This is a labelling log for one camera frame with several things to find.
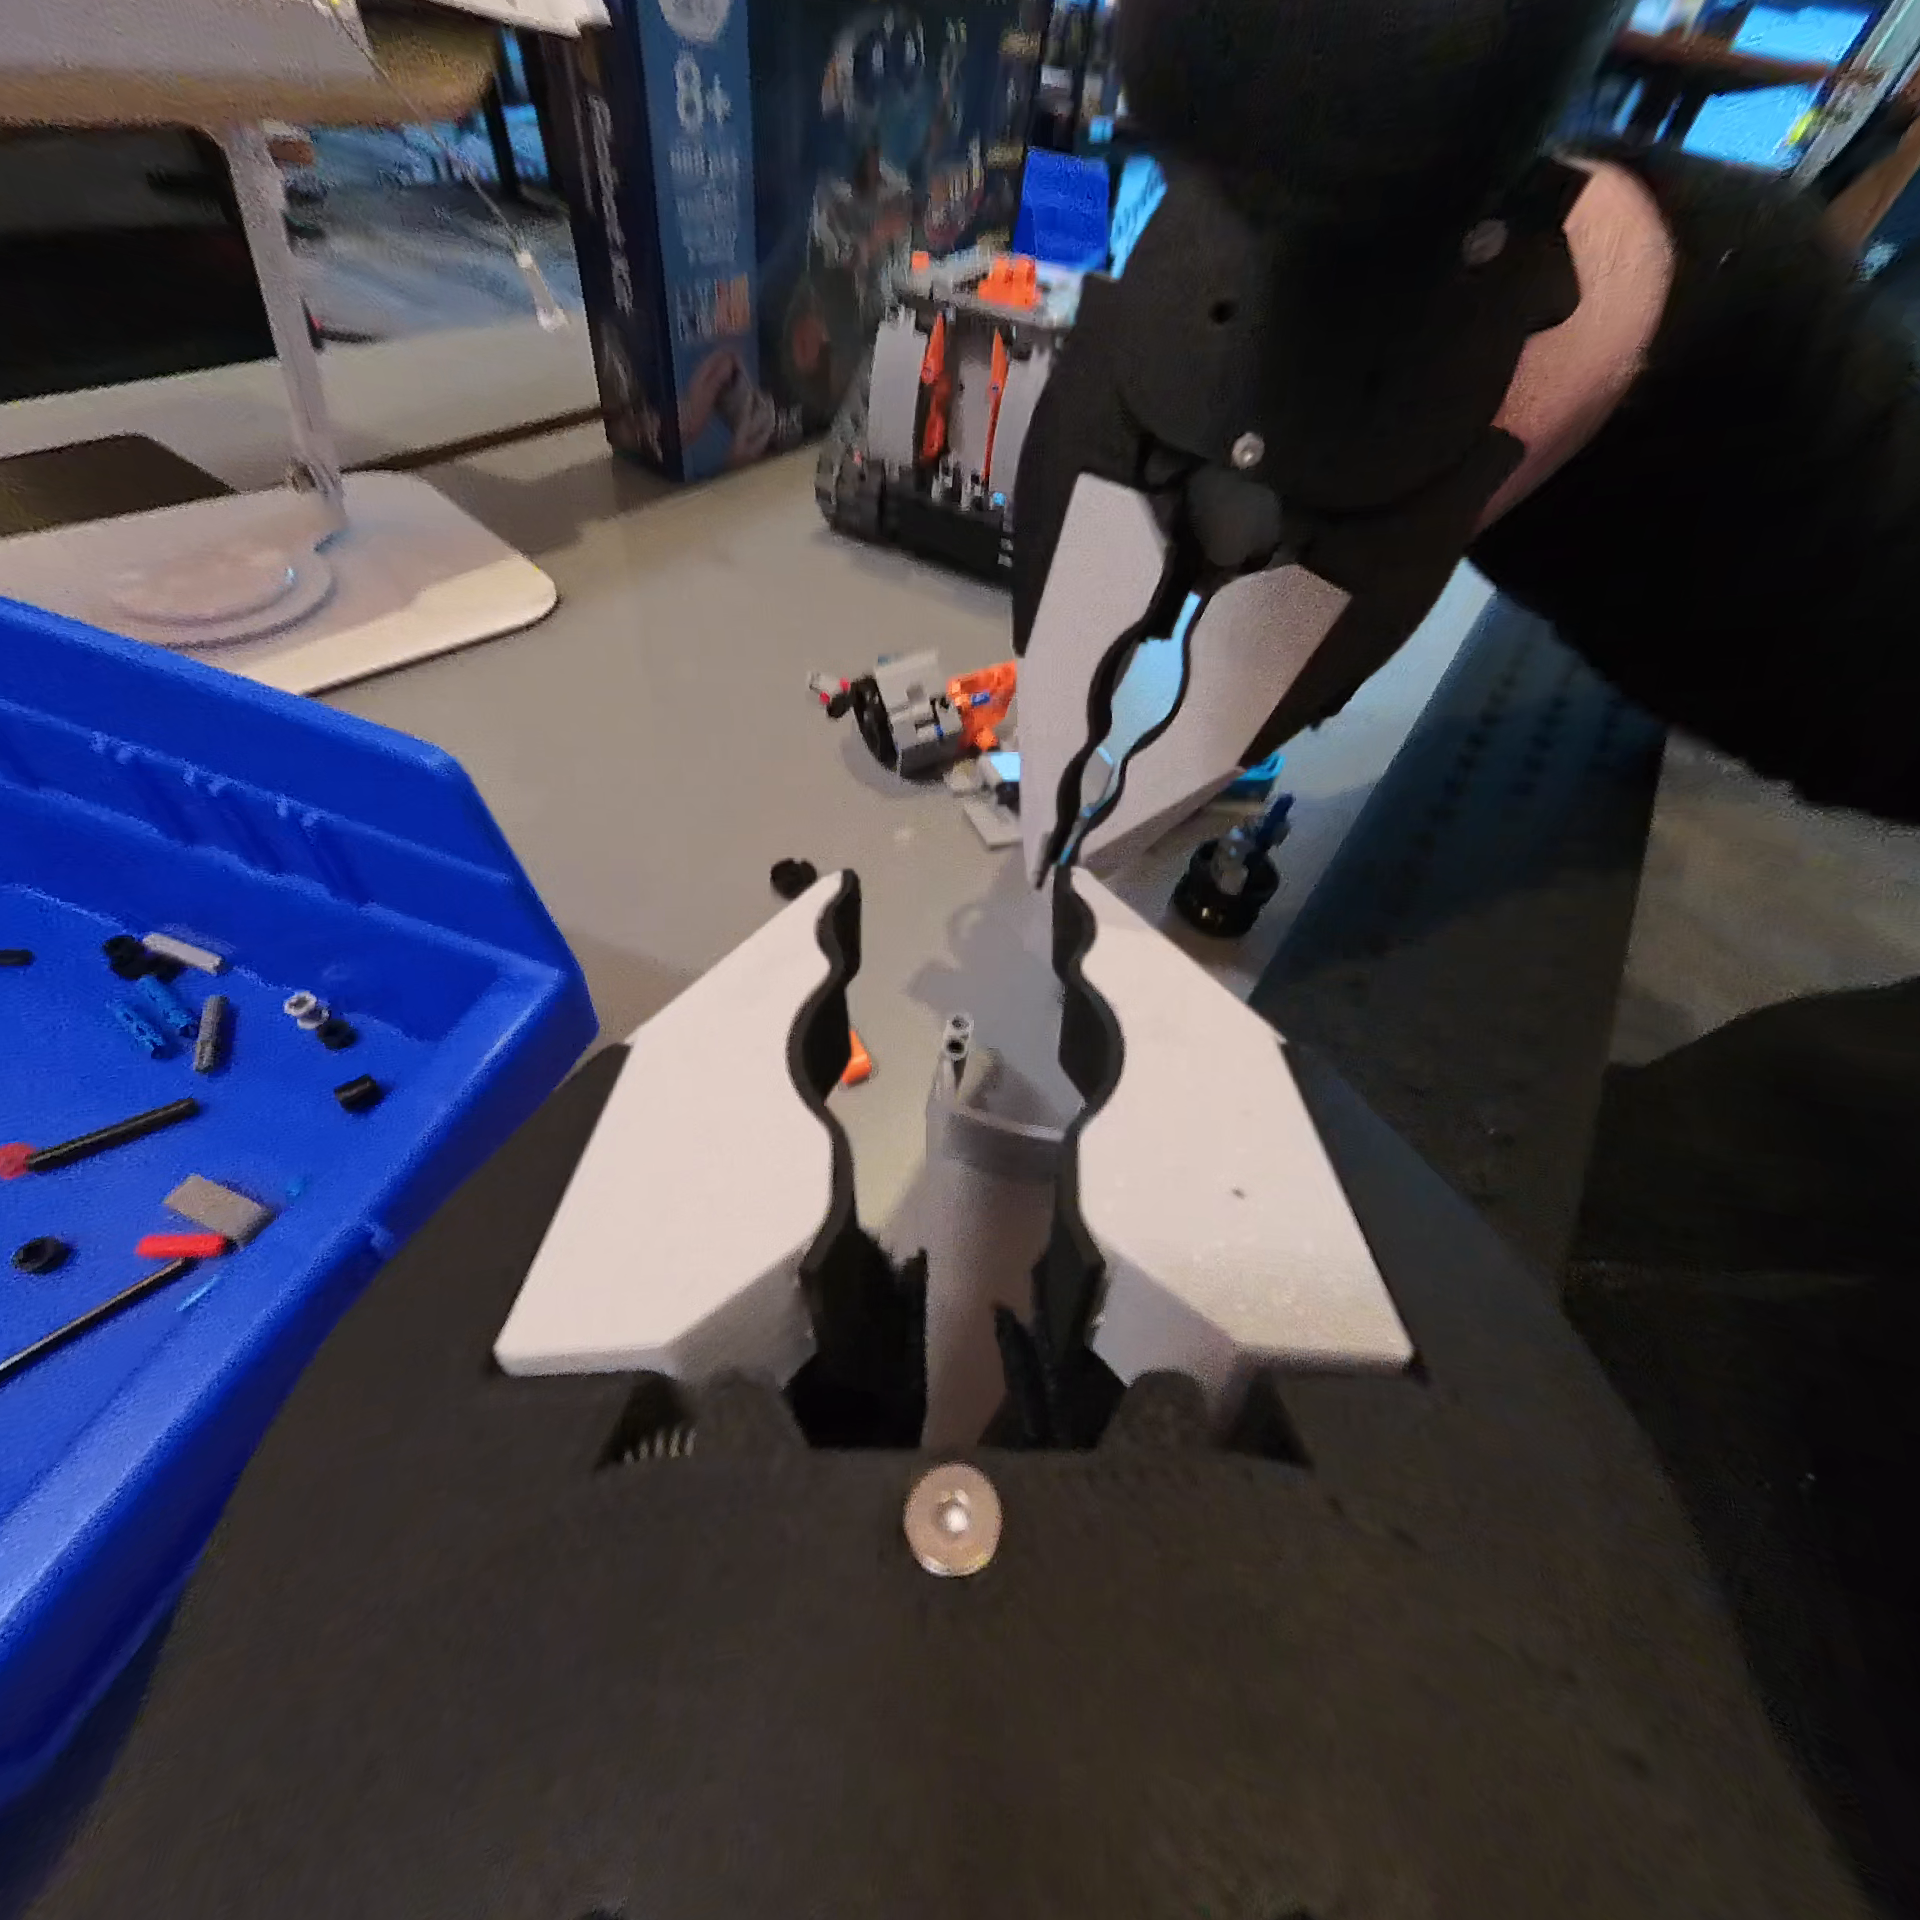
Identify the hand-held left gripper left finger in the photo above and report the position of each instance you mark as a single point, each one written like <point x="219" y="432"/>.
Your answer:
<point x="675" y="1200"/>

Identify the white zip tie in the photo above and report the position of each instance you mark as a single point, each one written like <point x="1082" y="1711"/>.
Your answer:
<point x="540" y="293"/>

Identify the grey orange tracked toy robot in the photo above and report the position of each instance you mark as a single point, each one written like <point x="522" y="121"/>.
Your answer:
<point x="961" y="421"/>

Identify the small black round block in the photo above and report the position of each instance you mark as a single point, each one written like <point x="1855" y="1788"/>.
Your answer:
<point x="792" y="876"/>

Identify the small dark block parts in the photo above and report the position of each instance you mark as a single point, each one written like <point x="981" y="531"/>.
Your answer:
<point x="149" y="1049"/>

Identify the blue robot kit box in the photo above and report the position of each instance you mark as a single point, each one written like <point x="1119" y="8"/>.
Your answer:
<point x="705" y="224"/>

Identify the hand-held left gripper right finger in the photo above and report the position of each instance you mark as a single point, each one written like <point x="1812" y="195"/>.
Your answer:
<point x="1244" y="1200"/>

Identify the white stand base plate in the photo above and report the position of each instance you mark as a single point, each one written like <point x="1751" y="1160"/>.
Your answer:
<point x="421" y="570"/>

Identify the small orange block pin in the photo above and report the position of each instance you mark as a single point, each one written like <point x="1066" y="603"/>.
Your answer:
<point x="855" y="1061"/>

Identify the blue plastic storage bin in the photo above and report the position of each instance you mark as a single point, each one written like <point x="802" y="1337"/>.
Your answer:
<point x="1066" y="201"/>

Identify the light blue plastic strip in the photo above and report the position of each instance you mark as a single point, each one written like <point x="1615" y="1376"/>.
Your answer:
<point x="1261" y="773"/>

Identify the black round core blue pin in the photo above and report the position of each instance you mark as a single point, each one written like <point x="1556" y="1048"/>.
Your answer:
<point x="1224" y="885"/>

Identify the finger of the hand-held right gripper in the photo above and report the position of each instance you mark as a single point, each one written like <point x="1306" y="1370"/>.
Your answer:
<point x="1244" y="660"/>
<point x="1072" y="599"/>

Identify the grey curved panel block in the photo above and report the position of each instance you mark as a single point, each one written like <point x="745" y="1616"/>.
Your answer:
<point x="991" y="1141"/>

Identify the grey block module orange part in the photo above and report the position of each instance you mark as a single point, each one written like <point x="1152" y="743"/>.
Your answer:
<point x="915" y="705"/>

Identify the person's right hand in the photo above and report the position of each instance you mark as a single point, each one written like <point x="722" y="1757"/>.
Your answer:
<point x="1612" y="300"/>

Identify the white instruction sheet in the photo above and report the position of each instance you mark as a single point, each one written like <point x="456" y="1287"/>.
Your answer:
<point x="180" y="59"/>

